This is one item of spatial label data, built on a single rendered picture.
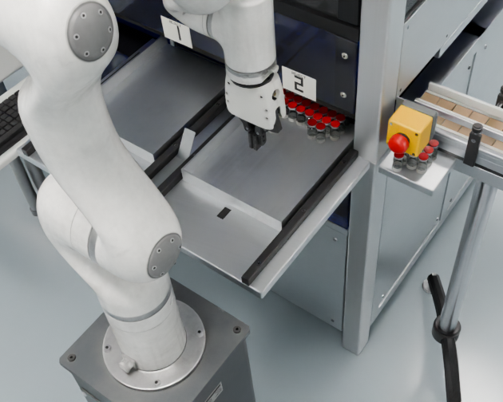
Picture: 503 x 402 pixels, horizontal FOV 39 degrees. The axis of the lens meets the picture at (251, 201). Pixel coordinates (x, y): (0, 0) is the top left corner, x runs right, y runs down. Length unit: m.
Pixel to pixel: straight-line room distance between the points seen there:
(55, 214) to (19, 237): 1.70
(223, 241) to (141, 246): 0.49
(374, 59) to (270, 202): 0.36
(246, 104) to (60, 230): 0.39
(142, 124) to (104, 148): 0.80
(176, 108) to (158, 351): 0.66
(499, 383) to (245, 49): 1.49
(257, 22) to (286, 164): 0.53
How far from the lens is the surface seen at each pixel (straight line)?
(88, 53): 0.72
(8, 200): 2.88
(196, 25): 1.16
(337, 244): 1.86
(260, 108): 1.21
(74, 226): 1.02
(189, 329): 1.35
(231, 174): 1.54
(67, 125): 0.84
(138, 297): 1.12
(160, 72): 1.82
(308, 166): 1.55
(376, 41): 1.35
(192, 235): 1.45
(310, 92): 1.52
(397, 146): 1.43
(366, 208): 1.68
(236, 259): 1.41
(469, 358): 2.33
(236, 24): 1.09
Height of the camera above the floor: 2.03
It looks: 50 degrees down
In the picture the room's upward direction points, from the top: 6 degrees counter-clockwise
